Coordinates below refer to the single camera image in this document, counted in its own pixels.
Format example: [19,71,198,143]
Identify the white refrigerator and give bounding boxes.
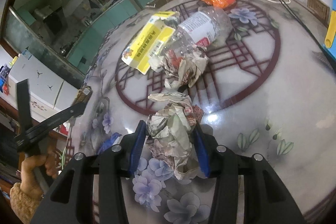
[8,50,78,121]

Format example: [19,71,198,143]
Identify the newspaper ball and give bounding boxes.
[149,46,209,90]
[146,92,204,181]

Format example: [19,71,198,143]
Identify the teal kitchen counter cabinets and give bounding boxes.
[64,0,137,74]

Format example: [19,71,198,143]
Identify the blue yellow toy box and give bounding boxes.
[324,0,336,59]

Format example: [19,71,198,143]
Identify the black cable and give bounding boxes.
[236,0,336,70]

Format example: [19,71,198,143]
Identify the knitted beige sleeve forearm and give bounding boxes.
[10,182,43,224]

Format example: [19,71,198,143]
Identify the left hand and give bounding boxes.
[20,152,60,200]

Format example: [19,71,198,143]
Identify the yellow cardboard box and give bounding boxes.
[121,11,180,75]

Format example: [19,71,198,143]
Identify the clear plastic water bottle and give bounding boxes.
[161,6,233,57]

